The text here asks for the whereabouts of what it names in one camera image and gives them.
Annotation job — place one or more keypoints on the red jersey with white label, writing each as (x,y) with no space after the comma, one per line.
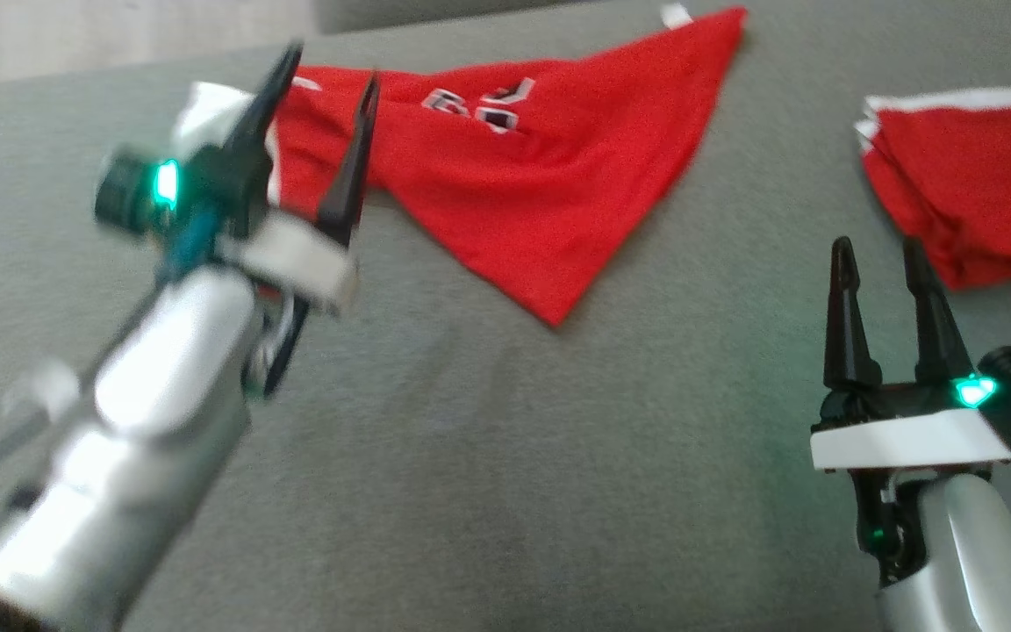
(541,193)

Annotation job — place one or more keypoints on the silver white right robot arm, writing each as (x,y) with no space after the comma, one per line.
(971,562)

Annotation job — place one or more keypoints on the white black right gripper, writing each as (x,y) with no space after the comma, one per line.
(909,439)

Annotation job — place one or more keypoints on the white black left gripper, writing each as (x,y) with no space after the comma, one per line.
(304,263)

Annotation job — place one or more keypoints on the red Bulls 23 shorts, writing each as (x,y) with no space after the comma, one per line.
(979,184)

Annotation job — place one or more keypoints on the small grey sofa cushion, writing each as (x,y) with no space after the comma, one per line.
(453,10)

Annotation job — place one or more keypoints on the large grey sofa seat cushion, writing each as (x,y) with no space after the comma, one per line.
(558,483)

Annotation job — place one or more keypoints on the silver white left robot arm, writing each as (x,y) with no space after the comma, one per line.
(146,377)

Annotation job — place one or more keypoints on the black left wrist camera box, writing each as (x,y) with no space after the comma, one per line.
(225,189)

